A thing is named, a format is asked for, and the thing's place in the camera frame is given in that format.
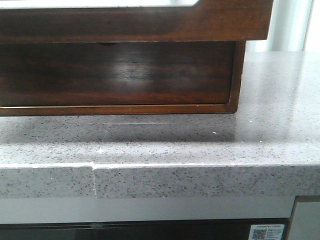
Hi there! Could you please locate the dark wooden drawer cabinet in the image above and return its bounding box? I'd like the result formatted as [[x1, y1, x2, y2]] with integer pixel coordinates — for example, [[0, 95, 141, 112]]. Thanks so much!
[[0, 38, 248, 116]]

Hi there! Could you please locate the white QR code sticker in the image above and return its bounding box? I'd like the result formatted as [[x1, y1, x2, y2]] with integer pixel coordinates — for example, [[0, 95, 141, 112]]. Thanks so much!
[[248, 224, 285, 240]]

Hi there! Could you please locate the white curtain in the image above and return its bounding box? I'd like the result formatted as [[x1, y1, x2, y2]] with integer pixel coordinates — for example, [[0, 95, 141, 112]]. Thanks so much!
[[246, 0, 315, 53]]

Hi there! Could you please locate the wooden drawer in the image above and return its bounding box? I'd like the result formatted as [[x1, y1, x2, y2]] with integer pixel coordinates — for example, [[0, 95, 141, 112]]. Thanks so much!
[[0, 0, 273, 43], [0, 40, 237, 106]]

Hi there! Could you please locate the black appliance under counter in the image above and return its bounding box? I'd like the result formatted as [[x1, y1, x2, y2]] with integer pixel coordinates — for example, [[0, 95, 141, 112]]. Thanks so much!
[[0, 218, 289, 240]]

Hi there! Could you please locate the grey cabinet door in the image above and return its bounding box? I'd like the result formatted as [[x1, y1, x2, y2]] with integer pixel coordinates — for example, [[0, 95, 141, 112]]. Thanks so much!
[[288, 199, 320, 240]]

